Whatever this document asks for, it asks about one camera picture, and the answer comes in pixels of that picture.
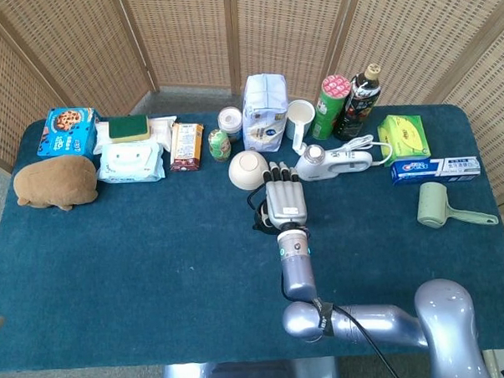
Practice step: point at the woven rattan folding screen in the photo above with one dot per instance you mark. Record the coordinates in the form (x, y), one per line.
(186, 33)

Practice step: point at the white handheld garment steamer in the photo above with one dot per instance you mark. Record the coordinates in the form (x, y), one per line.
(314, 169)

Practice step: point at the blue cookie box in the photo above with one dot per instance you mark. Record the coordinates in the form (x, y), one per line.
(65, 130)

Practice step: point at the green lint roller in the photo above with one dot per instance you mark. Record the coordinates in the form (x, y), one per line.
(432, 204)

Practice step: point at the clear cotton swab jar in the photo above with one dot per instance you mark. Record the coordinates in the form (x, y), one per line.
(230, 119)

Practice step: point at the blue carpet table covering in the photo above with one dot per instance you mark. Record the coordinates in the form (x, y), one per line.
(113, 266)

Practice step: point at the white blue wet wipes pack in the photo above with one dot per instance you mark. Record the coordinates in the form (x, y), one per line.
(129, 163)

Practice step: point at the blue toothpaste box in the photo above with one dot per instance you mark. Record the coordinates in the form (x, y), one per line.
(435, 168)

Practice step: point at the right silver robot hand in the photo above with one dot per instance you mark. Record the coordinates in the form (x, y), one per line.
(286, 200)

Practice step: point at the black coffee bottle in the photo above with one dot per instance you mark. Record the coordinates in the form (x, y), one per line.
(357, 109)

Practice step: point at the orange brown snack box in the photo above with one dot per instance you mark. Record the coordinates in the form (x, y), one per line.
(186, 146)

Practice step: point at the pale blue white mug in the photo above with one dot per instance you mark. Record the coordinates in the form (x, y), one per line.
(301, 111)

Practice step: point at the cream ceramic bowl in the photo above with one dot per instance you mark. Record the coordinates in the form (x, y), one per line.
(245, 170)

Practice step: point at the green yellow sponge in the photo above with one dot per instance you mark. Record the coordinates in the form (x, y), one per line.
(128, 127)

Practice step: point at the green tissue pack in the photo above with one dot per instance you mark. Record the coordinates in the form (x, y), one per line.
(404, 136)

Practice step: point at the green matryoshka doll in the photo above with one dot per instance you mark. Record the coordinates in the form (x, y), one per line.
(219, 146)

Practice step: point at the white paper package bag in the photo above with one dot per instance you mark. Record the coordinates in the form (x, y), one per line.
(265, 113)

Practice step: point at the white plastic packet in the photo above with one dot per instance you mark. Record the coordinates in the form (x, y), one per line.
(161, 132)

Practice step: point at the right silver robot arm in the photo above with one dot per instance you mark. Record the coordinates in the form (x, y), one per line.
(297, 270)

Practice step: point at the brown plush toy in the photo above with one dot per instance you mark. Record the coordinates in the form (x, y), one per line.
(55, 181)

